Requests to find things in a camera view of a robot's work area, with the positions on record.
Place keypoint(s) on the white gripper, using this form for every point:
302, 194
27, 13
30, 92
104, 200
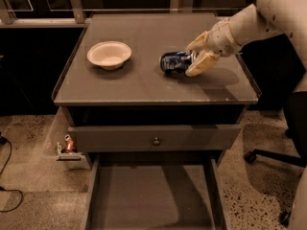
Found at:
222, 37

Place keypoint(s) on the blue pepsi can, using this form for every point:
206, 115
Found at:
177, 62

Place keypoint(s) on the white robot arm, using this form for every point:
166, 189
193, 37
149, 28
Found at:
262, 20

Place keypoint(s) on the grey top drawer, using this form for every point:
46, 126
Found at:
140, 138

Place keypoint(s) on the grey drawer cabinet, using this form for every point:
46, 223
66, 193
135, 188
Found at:
138, 93

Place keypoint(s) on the round metal drawer knob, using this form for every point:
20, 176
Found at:
156, 141

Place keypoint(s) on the grey open middle drawer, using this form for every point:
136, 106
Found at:
154, 191

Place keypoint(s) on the white paper bowl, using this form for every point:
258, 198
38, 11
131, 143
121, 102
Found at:
109, 55

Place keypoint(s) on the orange bottle in bin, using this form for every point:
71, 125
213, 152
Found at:
70, 146

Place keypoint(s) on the metal window railing frame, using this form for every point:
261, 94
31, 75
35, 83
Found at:
76, 10

